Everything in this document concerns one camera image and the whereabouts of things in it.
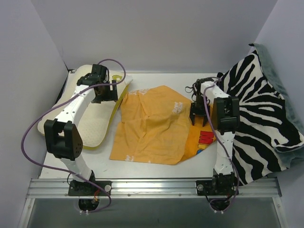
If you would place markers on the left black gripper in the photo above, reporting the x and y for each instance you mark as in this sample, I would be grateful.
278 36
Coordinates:
107 95

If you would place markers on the zebra print cushion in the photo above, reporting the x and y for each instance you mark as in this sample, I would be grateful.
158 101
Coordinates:
268 139

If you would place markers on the aluminium mounting rail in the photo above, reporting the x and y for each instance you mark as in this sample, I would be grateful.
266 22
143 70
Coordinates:
121 188

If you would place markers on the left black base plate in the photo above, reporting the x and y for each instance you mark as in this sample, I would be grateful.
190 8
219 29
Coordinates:
85 189

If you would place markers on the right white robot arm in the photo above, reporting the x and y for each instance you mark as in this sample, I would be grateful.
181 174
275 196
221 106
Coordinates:
221 112

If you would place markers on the grey-green towel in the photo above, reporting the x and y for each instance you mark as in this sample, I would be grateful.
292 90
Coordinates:
282 90

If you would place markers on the orange pillowcase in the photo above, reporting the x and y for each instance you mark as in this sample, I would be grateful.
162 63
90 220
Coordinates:
155 127

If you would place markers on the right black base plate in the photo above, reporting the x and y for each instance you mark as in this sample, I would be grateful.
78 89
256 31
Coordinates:
206 188

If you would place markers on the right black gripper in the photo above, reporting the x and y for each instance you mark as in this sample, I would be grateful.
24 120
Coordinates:
199 113

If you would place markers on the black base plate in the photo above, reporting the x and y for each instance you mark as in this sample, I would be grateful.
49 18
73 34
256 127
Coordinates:
85 189
206 188

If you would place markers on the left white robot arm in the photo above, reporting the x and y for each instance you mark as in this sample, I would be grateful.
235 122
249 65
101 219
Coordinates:
62 137

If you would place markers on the cream memory foam pillow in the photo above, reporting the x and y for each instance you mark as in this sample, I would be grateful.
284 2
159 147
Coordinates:
97 118

